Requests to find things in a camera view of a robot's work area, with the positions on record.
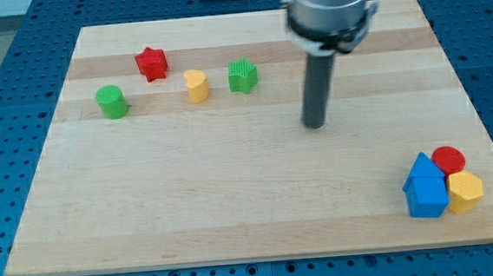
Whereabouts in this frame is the green star block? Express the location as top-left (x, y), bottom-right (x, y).
top-left (227, 57), bottom-right (258, 95)

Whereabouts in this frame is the yellow heart block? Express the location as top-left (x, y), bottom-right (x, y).
top-left (184, 69), bottom-right (210, 104)

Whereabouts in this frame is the red star block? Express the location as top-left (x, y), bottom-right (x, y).
top-left (135, 48), bottom-right (168, 82)

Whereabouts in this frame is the wooden board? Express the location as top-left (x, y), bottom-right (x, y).
top-left (4, 0), bottom-right (493, 276)

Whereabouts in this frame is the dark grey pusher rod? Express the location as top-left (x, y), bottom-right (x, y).
top-left (301, 54), bottom-right (335, 129)

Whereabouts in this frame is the green cylinder block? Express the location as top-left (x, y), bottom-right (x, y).
top-left (95, 85), bottom-right (128, 120)

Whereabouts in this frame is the blue triangle block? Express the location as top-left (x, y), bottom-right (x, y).
top-left (402, 152), bottom-right (445, 192)

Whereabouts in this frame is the blue cube block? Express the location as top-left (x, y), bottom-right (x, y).
top-left (403, 176), bottom-right (450, 219)

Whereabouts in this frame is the red cylinder block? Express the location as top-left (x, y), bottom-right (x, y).
top-left (431, 146), bottom-right (466, 176)

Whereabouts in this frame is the yellow hexagon block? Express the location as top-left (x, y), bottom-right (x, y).
top-left (446, 170), bottom-right (484, 214)

